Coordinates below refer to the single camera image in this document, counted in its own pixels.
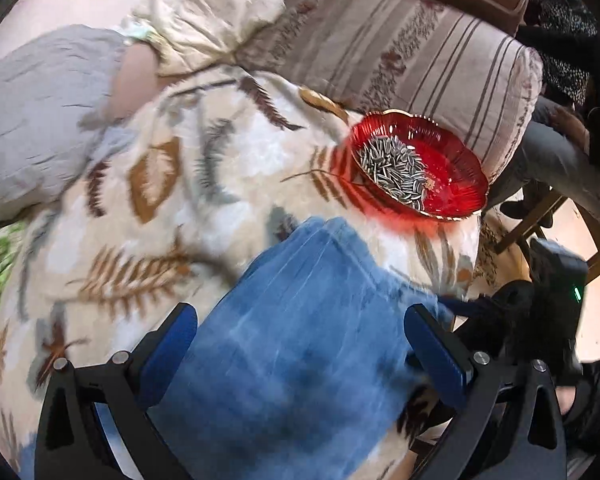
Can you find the wooden chair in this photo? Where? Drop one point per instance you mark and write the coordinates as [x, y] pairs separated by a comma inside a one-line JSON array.
[[530, 220]]

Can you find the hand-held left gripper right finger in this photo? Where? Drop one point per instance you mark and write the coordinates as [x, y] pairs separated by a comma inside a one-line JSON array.
[[432, 350]]

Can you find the sunflower seeds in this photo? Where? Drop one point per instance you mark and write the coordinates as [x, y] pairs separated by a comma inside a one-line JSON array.
[[390, 165]]

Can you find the blue denim pants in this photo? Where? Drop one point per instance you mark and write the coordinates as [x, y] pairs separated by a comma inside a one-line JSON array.
[[290, 360]]

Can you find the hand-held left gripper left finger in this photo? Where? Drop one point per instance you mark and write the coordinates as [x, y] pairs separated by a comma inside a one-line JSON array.
[[175, 340]]

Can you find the leaf print blanket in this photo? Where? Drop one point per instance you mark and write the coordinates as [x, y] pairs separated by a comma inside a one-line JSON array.
[[180, 240]]

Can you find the small light blue cloth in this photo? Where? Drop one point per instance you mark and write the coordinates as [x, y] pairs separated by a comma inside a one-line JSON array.
[[135, 35]]

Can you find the red glass bowl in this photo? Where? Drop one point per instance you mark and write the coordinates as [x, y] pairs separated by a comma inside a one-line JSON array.
[[455, 185]]

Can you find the peach pillow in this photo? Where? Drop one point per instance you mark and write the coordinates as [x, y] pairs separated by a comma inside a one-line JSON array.
[[132, 80]]

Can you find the grey quilted pillow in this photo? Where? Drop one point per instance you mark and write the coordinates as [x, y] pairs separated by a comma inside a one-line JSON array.
[[35, 120]]

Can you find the cream floral cloth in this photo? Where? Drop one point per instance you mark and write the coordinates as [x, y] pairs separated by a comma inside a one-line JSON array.
[[205, 20]]

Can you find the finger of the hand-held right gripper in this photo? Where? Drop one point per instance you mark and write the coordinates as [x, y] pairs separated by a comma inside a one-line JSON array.
[[495, 310]]

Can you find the striped brown cushion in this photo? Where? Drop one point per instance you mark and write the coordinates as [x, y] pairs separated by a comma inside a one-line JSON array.
[[405, 50]]

